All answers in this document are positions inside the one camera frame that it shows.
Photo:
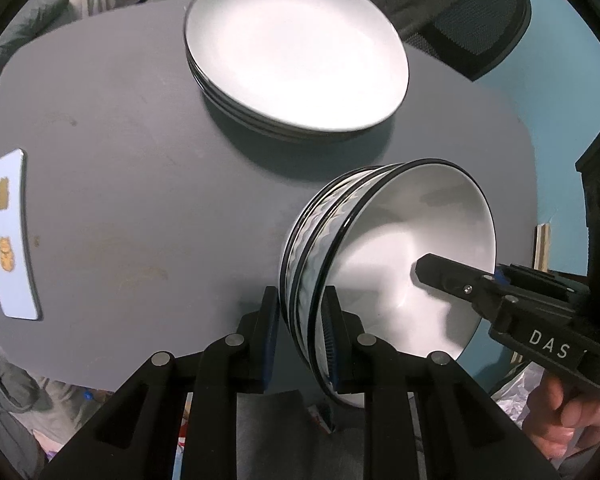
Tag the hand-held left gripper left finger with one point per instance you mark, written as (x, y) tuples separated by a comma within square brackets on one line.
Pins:
[(260, 340)]

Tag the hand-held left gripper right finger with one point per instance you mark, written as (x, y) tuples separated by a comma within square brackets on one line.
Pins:
[(331, 350)]

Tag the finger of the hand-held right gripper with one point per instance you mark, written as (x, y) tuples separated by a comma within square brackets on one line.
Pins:
[(540, 280), (450, 277)]

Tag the white ribbed bowl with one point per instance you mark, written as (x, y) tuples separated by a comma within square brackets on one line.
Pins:
[(282, 275), (420, 220), (294, 255)]

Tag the white plate with black rim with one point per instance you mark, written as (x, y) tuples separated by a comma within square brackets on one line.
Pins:
[(295, 45), (275, 136), (260, 124)]

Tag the person's right hand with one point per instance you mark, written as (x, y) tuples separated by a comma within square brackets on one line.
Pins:
[(560, 410)]

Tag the wooden slat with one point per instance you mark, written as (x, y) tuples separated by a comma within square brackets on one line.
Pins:
[(542, 247)]

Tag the white plastic bag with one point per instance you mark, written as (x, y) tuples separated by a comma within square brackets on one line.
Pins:
[(515, 395)]

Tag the person's grey trousers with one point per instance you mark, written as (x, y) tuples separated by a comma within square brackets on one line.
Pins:
[(280, 435)]

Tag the black mesh office chair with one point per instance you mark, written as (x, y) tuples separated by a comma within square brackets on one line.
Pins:
[(480, 25)]

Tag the grey jacket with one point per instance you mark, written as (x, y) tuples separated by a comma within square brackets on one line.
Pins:
[(10, 395)]

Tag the white smartphone with gold stickers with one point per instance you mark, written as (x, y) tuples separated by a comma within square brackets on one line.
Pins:
[(10, 230)]

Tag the grey duvet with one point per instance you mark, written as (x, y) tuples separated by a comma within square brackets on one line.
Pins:
[(25, 35)]

